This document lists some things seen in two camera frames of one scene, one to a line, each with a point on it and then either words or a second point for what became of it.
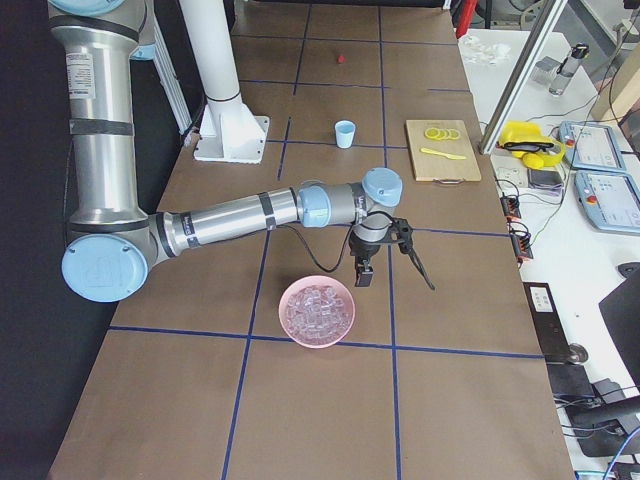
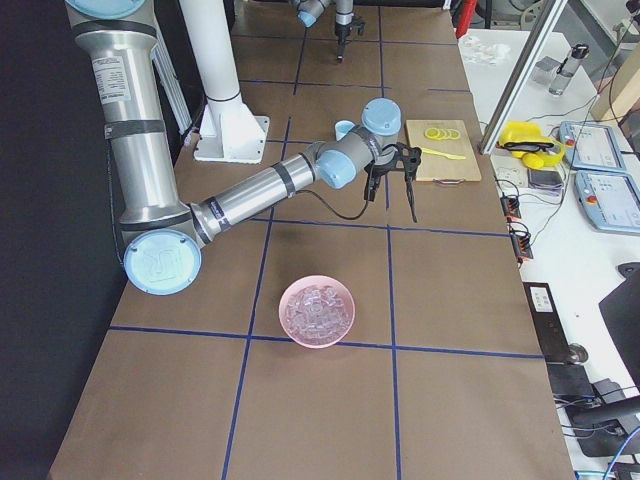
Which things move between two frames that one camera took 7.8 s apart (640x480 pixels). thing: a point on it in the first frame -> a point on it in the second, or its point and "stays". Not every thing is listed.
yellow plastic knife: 428,151 stays
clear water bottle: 568,68 stays
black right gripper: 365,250 -> 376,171
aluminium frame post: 524,74 stays
